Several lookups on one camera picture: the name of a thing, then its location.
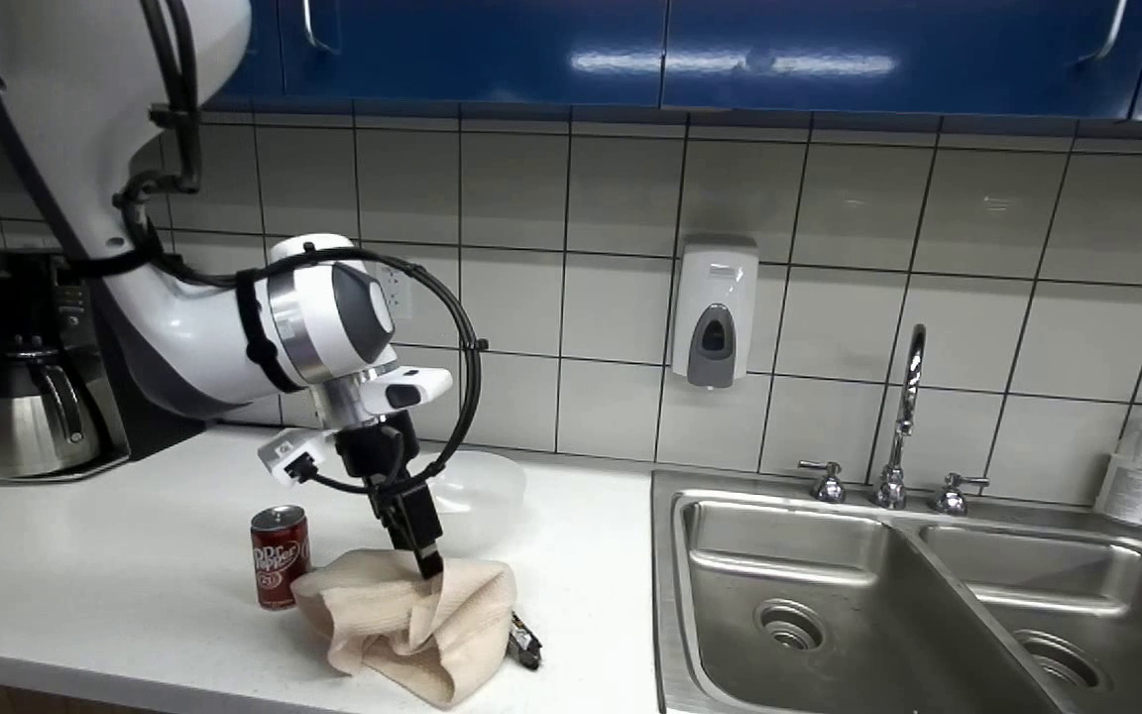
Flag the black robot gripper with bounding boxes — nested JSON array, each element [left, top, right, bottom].
[[336, 417, 444, 581]]

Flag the beige cloth towel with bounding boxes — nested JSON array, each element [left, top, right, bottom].
[[293, 553, 517, 709]]

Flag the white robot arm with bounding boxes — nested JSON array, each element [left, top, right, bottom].
[[0, 0, 452, 577]]

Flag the dark snack bar wrapper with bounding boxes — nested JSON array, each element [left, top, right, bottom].
[[506, 620, 545, 669]]

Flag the red soda can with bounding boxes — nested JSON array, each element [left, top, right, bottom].
[[251, 504, 309, 610]]

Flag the stainless steel double sink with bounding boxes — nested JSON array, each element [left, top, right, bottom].
[[652, 471, 1142, 714]]

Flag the chrome sink faucet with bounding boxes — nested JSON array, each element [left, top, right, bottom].
[[800, 324, 975, 517]]

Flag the stainless steel coffee carafe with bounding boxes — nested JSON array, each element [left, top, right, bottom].
[[0, 349, 100, 483]]

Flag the black steel coffee maker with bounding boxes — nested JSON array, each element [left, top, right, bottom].
[[0, 245, 212, 483]]

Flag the wooden lower cabinet front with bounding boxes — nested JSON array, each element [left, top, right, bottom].
[[0, 685, 148, 714]]

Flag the blue upper cabinets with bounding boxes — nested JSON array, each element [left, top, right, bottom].
[[218, 0, 1142, 122]]

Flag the clear soap bottle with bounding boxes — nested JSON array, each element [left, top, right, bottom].
[[1096, 409, 1142, 529]]

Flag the white wall soap dispenser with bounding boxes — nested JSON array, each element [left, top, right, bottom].
[[673, 238, 759, 388]]

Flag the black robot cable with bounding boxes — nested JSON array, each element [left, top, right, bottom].
[[112, 0, 490, 499]]

